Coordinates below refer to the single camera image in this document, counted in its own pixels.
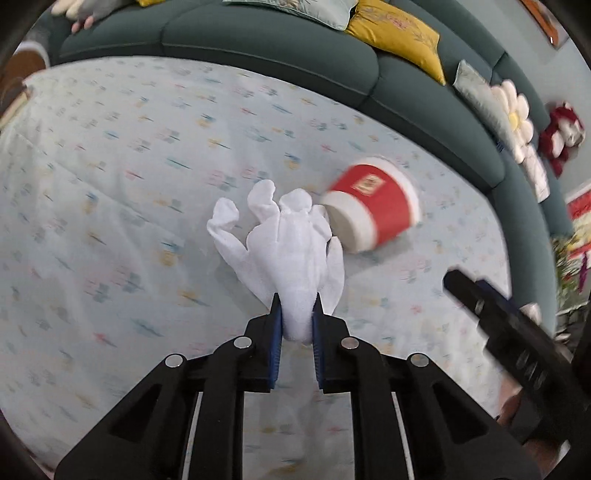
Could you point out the red paper decoration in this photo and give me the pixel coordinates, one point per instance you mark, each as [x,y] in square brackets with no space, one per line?
[579,207]

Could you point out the wooden picture frame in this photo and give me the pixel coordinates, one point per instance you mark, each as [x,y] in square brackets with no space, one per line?
[545,21]

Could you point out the grey plush toy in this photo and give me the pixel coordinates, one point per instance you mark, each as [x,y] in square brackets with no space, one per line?
[99,11]

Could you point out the white paper towel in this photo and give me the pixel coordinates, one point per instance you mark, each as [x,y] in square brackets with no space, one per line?
[288,258]

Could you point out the yellow embroidered pillow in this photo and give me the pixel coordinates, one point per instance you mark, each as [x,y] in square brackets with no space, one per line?
[150,2]
[397,34]

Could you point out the red paper cup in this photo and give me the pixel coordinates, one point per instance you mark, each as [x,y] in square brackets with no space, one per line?
[376,203]

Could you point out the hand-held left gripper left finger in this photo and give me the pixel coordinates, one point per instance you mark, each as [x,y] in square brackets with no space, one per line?
[275,332]

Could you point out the pale grey embroidered pillow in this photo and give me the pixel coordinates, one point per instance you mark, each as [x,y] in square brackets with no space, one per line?
[478,99]
[300,10]

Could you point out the person's right forearm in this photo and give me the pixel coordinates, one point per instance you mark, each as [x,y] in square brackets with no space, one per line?
[510,406]

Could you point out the red teddy bear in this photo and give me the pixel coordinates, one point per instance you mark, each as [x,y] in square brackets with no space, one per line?
[558,138]

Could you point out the dark green sofa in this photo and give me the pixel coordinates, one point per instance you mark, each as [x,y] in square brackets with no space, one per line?
[277,44]

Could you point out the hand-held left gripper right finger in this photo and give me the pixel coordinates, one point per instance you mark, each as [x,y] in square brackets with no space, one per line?
[317,341]

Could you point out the green potted plant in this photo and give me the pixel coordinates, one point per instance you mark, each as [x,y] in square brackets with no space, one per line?
[570,277]

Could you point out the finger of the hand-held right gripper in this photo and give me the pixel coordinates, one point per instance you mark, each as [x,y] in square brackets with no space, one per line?
[466,290]

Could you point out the white flower cushion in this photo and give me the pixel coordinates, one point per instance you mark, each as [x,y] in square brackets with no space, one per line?
[515,120]

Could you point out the round wooden side table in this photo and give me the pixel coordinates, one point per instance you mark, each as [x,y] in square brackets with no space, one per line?
[23,64]

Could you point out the small white pillow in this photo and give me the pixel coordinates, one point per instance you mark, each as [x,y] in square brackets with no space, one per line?
[538,175]

